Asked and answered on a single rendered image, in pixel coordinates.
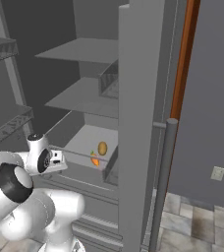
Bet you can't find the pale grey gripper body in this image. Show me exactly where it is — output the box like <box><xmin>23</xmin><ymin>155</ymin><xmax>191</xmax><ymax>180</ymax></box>
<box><xmin>46</xmin><ymin>159</ymin><xmax>69</xmax><ymax>174</ymax></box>

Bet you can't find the brown potato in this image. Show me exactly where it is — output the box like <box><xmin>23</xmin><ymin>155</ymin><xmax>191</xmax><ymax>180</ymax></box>
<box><xmin>97</xmin><ymin>141</ymin><xmax>108</xmax><ymax>156</ymax></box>

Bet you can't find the brown wooden side panel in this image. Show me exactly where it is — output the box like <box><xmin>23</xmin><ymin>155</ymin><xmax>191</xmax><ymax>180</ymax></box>
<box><xmin>165</xmin><ymin>0</ymin><xmax>202</xmax><ymax>198</ymax></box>

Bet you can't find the grey freezer drawer front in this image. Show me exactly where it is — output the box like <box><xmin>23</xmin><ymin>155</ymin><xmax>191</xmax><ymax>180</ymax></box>
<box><xmin>38</xmin><ymin>170</ymin><xmax>124</xmax><ymax>252</ymax></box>

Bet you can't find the grey fridge door with shelves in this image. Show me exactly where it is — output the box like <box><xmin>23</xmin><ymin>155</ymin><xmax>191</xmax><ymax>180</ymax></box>
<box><xmin>0</xmin><ymin>0</ymin><xmax>35</xmax><ymax>154</ymax></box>

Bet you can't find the white wall socket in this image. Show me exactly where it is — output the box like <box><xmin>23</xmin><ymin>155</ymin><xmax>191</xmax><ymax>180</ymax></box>
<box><xmin>210</xmin><ymin>165</ymin><xmax>224</xmax><ymax>182</ymax></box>

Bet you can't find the grey fridge body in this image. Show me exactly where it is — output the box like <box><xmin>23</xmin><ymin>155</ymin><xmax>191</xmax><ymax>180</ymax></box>
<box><xmin>0</xmin><ymin>0</ymin><xmax>189</xmax><ymax>252</ymax></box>

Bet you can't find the grey fridge door with handle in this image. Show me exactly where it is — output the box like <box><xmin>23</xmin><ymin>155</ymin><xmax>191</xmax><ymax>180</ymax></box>
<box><xmin>117</xmin><ymin>0</ymin><xmax>167</xmax><ymax>252</ymax></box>

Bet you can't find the clear fridge drawer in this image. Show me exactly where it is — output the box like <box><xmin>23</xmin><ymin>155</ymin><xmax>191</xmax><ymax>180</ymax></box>
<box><xmin>44</xmin><ymin>109</ymin><xmax>120</xmax><ymax>175</ymax></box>

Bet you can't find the orange carrot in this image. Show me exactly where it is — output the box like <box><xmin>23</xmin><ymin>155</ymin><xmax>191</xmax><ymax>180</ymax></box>
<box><xmin>89</xmin><ymin>151</ymin><xmax>101</xmax><ymax>167</ymax></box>

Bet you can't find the glass fridge shelf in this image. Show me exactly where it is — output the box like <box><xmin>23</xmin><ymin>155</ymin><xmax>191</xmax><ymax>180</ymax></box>
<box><xmin>44</xmin><ymin>76</ymin><xmax>120</xmax><ymax>120</ymax></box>
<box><xmin>34</xmin><ymin>36</ymin><xmax>120</xmax><ymax>65</ymax></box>

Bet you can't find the grey bar door handle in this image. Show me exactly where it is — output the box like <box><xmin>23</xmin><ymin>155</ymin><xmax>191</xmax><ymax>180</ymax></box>
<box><xmin>148</xmin><ymin>117</ymin><xmax>179</xmax><ymax>252</ymax></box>

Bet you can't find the clear door bin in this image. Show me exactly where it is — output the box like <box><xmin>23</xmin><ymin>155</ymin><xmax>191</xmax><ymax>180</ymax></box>
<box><xmin>97</xmin><ymin>60</ymin><xmax>120</xmax><ymax>100</ymax></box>

